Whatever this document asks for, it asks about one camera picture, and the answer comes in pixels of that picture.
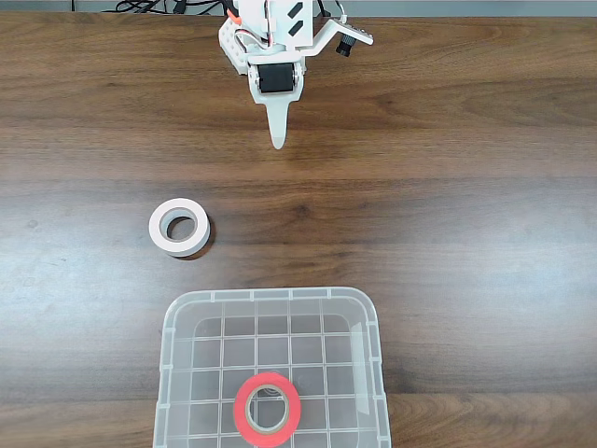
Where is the red tape roll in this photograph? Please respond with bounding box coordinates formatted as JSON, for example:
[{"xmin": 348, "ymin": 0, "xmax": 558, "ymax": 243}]
[{"xmin": 232, "ymin": 371, "xmax": 302, "ymax": 448}]

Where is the clear plastic box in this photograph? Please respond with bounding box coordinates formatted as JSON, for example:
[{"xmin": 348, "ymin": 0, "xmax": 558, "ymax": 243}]
[{"xmin": 152, "ymin": 287, "xmax": 394, "ymax": 448}]

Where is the white tape roll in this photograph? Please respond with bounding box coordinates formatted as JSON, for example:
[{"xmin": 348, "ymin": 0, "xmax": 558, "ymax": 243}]
[{"xmin": 148, "ymin": 197, "xmax": 212, "ymax": 259}]

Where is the white perforated bracket orange clip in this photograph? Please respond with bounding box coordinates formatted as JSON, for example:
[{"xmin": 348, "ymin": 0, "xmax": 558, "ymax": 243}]
[{"xmin": 217, "ymin": 18, "xmax": 251, "ymax": 76}]

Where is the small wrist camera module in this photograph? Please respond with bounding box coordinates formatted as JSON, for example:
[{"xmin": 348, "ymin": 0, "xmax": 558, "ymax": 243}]
[{"xmin": 302, "ymin": 18, "xmax": 375, "ymax": 58}]

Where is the black cable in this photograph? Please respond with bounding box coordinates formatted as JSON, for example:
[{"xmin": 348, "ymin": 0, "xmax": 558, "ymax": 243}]
[
  {"xmin": 115, "ymin": 0, "xmax": 169, "ymax": 14},
  {"xmin": 172, "ymin": 0, "xmax": 225, "ymax": 15}
]

